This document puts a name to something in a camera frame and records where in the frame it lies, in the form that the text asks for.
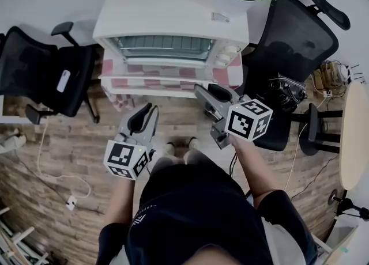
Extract person's left forearm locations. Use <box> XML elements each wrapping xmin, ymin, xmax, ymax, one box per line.
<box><xmin>103</xmin><ymin>175</ymin><xmax>137</xmax><ymax>230</ymax></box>

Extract person's black shirt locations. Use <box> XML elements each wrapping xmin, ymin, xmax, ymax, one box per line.
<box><xmin>97</xmin><ymin>154</ymin><xmax>318</xmax><ymax>265</ymax></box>

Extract round wooden table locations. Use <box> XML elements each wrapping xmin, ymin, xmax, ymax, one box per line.
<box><xmin>339</xmin><ymin>80</ymin><xmax>369</xmax><ymax>192</ymax></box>

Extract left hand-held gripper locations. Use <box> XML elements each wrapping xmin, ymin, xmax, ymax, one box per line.
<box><xmin>103</xmin><ymin>102</ymin><xmax>160</xmax><ymax>181</ymax></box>

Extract pink checkered tablecloth table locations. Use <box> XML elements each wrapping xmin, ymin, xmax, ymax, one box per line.
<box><xmin>100</xmin><ymin>52</ymin><xmax>243</xmax><ymax>112</ymax></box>

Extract pale grey bundle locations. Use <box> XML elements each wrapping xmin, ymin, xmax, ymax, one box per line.
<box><xmin>0</xmin><ymin>127</ymin><xmax>27</xmax><ymax>154</ymax></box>

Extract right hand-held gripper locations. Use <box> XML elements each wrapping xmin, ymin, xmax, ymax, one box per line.
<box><xmin>194</xmin><ymin>84</ymin><xmax>274</xmax><ymax>150</ymax></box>

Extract person's left shoe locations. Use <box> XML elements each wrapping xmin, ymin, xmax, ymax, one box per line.
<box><xmin>163</xmin><ymin>141</ymin><xmax>177</xmax><ymax>157</ymax></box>

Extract person's right forearm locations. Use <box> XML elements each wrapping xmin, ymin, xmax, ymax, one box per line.
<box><xmin>229</xmin><ymin>136</ymin><xmax>280</xmax><ymax>202</ymax></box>

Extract person's grey trouser legs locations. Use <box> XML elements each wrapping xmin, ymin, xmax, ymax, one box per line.
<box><xmin>152</xmin><ymin>149</ymin><xmax>214</xmax><ymax>173</ymax></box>

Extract power strip with cables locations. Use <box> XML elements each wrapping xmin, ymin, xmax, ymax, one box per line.
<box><xmin>312</xmin><ymin>60</ymin><xmax>352</xmax><ymax>98</ymax></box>

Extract thin white cable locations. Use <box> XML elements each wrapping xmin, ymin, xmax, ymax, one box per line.
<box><xmin>283</xmin><ymin>122</ymin><xmax>310</xmax><ymax>193</ymax></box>

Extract white wooden frames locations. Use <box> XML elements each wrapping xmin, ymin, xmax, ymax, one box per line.
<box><xmin>0</xmin><ymin>205</ymin><xmax>50</xmax><ymax>265</ymax></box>

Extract white open box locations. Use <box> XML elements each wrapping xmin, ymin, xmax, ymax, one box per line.
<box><xmin>313</xmin><ymin>222</ymin><xmax>360</xmax><ymax>265</ymax></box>

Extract white slim device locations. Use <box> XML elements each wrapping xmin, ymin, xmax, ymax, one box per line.
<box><xmin>56</xmin><ymin>69</ymin><xmax>71</xmax><ymax>93</ymax></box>

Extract black tripod stand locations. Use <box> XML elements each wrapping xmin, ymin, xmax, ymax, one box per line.
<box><xmin>327</xmin><ymin>188</ymin><xmax>369</xmax><ymax>222</ymax></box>

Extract white toaster oven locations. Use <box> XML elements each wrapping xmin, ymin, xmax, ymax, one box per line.
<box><xmin>92</xmin><ymin>0</ymin><xmax>250</xmax><ymax>71</ymax></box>

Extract black mesh office chair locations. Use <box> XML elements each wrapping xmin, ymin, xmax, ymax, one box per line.
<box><xmin>241</xmin><ymin>0</ymin><xmax>352</xmax><ymax>157</ymax></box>
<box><xmin>0</xmin><ymin>21</ymin><xmax>101</xmax><ymax>126</ymax></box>

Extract white table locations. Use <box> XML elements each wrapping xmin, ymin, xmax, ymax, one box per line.
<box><xmin>0</xmin><ymin>93</ymin><xmax>30</xmax><ymax>126</ymax></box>

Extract white floor cable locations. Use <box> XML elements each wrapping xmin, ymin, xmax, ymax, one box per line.
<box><xmin>36</xmin><ymin>119</ymin><xmax>92</xmax><ymax>202</ymax></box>

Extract white charger plug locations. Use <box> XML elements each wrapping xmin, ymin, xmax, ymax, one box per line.
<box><xmin>65</xmin><ymin>195</ymin><xmax>78</xmax><ymax>212</ymax></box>

